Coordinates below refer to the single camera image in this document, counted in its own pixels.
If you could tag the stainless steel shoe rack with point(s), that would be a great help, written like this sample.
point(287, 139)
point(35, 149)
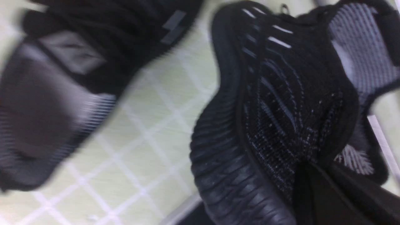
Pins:
point(192, 210)

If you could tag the black knit sneaker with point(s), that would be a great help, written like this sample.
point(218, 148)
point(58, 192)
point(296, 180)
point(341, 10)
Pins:
point(65, 77)
point(292, 90)

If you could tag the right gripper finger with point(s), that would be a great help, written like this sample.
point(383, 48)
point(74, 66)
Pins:
point(338, 196)

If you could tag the green checkered tablecloth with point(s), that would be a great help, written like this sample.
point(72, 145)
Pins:
point(135, 170)

